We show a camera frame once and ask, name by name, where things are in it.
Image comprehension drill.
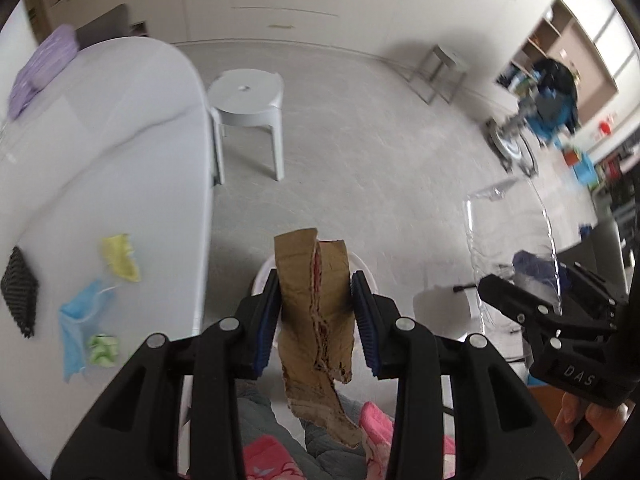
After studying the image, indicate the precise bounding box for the red brown cardboard piece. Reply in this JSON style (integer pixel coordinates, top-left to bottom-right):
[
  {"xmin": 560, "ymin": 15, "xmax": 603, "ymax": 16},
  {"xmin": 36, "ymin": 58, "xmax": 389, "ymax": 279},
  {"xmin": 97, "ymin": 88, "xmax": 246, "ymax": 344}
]
[{"xmin": 274, "ymin": 229, "xmax": 360, "ymax": 448}]

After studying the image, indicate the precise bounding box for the clear plastic bottle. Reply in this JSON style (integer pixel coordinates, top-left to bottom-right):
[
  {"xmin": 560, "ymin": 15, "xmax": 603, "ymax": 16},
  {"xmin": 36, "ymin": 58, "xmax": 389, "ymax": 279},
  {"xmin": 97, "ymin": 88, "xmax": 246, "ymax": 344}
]
[{"xmin": 463, "ymin": 177, "xmax": 562, "ymax": 314}]

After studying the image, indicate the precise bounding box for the right human hand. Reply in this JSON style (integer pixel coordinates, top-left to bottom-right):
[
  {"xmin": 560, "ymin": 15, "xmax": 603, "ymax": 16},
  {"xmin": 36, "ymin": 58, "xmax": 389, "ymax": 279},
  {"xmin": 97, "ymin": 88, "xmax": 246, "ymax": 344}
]
[{"xmin": 555, "ymin": 393, "xmax": 632, "ymax": 453}]

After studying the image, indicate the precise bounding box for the pink floral jacket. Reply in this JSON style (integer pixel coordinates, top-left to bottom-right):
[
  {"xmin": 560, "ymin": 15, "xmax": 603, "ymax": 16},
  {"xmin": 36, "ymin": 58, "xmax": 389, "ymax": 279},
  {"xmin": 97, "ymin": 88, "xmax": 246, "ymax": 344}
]
[{"xmin": 179, "ymin": 398, "xmax": 457, "ymax": 480}]

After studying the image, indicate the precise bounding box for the quilted grey trouser leg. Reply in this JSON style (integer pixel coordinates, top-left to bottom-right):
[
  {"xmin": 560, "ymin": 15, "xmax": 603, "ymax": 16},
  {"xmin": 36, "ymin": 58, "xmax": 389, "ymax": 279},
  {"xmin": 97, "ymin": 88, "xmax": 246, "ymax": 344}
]
[{"xmin": 234, "ymin": 378, "xmax": 371, "ymax": 480}]

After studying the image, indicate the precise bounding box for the green crumpled paper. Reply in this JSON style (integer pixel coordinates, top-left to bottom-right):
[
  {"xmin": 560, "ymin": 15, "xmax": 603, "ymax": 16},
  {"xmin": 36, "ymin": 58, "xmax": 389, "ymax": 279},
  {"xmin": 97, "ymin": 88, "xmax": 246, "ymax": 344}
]
[{"xmin": 87, "ymin": 334, "xmax": 119, "ymax": 368}]

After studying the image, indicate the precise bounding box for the blue face mask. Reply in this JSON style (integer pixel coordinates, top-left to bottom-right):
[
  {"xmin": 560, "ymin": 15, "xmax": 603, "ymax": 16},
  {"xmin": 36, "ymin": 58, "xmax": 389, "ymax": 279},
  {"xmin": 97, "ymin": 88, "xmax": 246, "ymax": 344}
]
[{"xmin": 58, "ymin": 278, "xmax": 117, "ymax": 382}]

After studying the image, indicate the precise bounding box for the white oval table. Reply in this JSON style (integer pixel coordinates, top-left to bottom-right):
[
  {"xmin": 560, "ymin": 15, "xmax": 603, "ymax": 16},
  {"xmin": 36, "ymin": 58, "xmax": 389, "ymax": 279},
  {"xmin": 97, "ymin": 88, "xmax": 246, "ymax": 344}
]
[{"xmin": 1, "ymin": 37, "xmax": 213, "ymax": 474}]

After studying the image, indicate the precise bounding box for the fan base stand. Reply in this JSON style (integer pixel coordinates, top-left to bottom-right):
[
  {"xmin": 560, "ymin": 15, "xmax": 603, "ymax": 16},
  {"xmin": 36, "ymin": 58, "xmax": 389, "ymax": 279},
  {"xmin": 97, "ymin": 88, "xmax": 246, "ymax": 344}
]
[{"xmin": 482, "ymin": 104, "xmax": 538, "ymax": 178}]

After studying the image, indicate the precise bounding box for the white plastic stool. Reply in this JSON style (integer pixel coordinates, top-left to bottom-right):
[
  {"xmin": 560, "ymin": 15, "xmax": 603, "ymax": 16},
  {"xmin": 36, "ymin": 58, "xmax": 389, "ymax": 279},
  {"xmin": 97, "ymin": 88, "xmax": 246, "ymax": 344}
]
[{"xmin": 207, "ymin": 68, "xmax": 285, "ymax": 184}]

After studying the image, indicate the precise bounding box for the black foam net sleeve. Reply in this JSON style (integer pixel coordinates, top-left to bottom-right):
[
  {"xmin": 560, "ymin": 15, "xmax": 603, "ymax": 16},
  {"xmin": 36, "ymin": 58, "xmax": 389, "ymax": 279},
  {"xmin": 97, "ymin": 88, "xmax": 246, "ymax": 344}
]
[{"xmin": 1, "ymin": 246, "xmax": 39, "ymax": 338}]

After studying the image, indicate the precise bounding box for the grey stool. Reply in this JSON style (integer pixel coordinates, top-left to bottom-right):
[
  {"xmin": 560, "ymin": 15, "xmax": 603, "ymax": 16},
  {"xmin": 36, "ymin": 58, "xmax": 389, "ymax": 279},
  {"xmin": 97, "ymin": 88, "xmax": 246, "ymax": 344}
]
[{"xmin": 408, "ymin": 44, "xmax": 470, "ymax": 105}]

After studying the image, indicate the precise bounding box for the dark grey chair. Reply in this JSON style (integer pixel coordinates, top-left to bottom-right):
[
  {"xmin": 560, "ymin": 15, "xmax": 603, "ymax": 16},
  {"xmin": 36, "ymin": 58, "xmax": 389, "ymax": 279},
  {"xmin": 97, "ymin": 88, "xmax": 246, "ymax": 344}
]
[{"xmin": 76, "ymin": 4, "xmax": 131, "ymax": 50}]

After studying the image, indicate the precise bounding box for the purple tissue pack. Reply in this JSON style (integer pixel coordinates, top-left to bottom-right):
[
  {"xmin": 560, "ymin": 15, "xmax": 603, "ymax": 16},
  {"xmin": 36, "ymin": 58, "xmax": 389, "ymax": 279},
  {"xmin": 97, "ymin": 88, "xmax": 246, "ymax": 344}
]
[{"xmin": 8, "ymin": 24, "xmax": 79, "ymax": 120}]

